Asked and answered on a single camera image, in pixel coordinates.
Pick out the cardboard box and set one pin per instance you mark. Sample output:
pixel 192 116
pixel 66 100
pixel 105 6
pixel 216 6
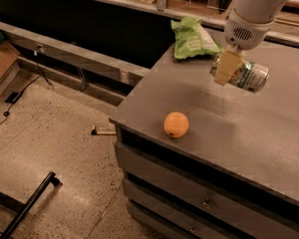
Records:
pixel 9 67

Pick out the small wooden stick on floor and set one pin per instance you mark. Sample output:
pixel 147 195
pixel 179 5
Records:
pixel 96 131

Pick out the grey low shelf rail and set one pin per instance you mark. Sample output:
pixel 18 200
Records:
pixel 94 74

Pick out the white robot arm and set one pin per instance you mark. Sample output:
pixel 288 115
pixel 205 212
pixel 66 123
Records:
pixel 256 6

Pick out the grey drawer cabinet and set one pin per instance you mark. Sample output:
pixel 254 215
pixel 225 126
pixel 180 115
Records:
pixel 235 173

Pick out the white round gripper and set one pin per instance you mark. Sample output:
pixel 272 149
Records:
pixel 245 34

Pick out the black power adapter with cable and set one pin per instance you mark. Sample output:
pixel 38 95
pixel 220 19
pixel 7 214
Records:
pixel 15 96

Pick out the black metal floor bar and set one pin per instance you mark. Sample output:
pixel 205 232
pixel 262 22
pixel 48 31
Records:
pixel 21 209

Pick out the orange fruit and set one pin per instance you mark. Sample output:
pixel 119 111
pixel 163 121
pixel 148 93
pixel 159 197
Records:
pixel 175 124

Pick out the silver green 7up can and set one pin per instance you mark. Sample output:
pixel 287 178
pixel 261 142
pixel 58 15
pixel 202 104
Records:
pixel 250 76

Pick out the green chip bag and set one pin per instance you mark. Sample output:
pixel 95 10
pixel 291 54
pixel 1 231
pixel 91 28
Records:
pixel 191 39

